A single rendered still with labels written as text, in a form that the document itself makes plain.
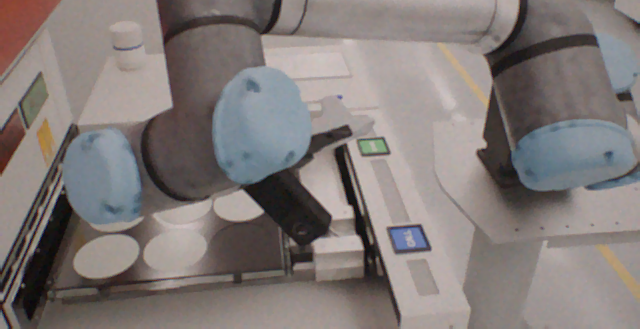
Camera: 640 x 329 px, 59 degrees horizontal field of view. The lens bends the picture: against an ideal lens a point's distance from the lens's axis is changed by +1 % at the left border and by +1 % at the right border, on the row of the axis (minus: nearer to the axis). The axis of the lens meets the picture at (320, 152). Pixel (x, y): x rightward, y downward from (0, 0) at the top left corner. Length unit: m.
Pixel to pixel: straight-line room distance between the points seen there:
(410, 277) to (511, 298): 0.70
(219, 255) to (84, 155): 0.51
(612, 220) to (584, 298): 1.05
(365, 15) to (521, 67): 0.20
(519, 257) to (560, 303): 0.84
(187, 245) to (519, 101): 0.58
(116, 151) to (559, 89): 0.43
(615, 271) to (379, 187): 1.58
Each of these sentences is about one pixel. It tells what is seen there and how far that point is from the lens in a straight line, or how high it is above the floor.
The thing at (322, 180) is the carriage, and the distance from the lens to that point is 1.11.
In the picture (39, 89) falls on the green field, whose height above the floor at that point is 1.10.
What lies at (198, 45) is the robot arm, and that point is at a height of 1.38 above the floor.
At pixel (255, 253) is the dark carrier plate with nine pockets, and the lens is 0.93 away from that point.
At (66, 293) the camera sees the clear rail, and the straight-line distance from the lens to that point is 0.94.
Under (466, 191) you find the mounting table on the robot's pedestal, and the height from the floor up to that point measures 0.82.
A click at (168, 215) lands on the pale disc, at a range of 1.03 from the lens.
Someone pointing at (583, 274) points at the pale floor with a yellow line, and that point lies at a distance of 2.37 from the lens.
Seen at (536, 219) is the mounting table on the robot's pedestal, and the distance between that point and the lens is 1.19.
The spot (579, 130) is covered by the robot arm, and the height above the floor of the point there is 1.25.
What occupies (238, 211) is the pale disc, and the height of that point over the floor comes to 0.90.
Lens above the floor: 1.54
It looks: 33 degrees down
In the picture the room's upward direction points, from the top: straight up
